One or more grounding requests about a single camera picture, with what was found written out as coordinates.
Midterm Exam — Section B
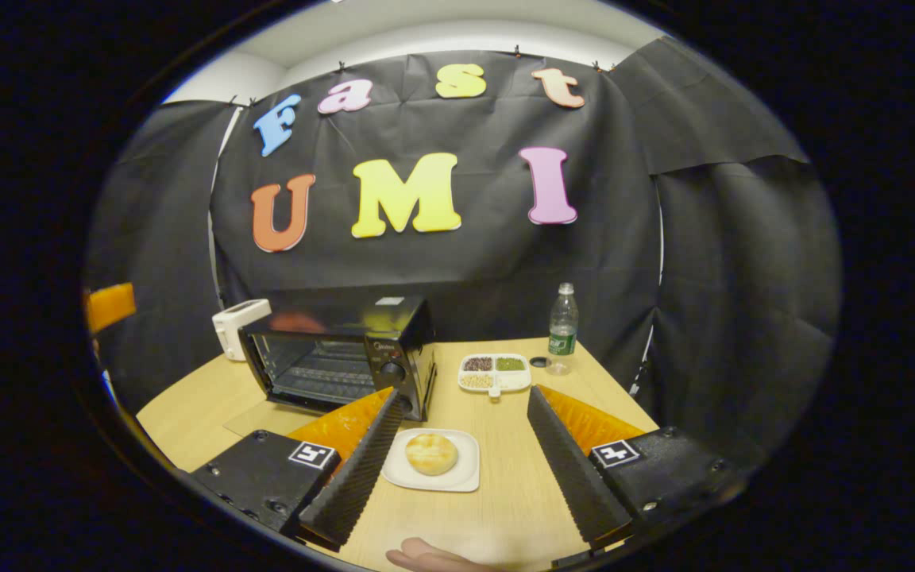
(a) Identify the black electric oven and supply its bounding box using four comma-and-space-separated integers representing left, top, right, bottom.
223, 288, 438, 438

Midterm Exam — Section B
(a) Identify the white divided dish with beans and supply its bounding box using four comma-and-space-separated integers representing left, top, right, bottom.
457, 354, 532, 398

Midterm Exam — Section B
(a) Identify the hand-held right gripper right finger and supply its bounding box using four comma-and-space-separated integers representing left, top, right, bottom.
527, 385, 746, 549

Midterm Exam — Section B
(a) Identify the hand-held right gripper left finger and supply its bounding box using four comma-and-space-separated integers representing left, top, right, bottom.
187, 388, 407, 549

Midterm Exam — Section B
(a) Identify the black backdrop cloth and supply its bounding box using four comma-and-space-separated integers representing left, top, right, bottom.
84, 36, 844, 470

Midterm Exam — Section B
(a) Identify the white toaster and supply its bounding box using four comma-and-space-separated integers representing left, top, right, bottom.
212, 299, 273, 362

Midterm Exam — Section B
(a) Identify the round bread bun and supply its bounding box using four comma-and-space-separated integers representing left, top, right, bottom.
405, 433, 459, 477

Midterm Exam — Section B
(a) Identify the clear plastic water bottle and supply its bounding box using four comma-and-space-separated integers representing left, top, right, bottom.
548, 283, 579, 376

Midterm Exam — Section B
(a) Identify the white square plate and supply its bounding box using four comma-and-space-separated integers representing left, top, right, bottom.
382, 429, 481, 493

